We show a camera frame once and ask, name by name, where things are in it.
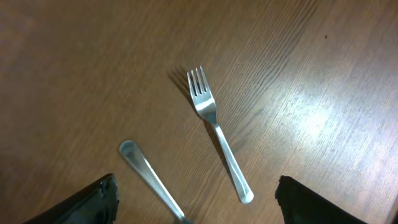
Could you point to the metal fork with blue sheen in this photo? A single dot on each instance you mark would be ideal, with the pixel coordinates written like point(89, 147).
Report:
point(134, 157)

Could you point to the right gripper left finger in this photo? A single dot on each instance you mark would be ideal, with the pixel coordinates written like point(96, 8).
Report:
point(95, 204)

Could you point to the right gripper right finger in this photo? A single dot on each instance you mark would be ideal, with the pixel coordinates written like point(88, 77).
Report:
point(301, 205)

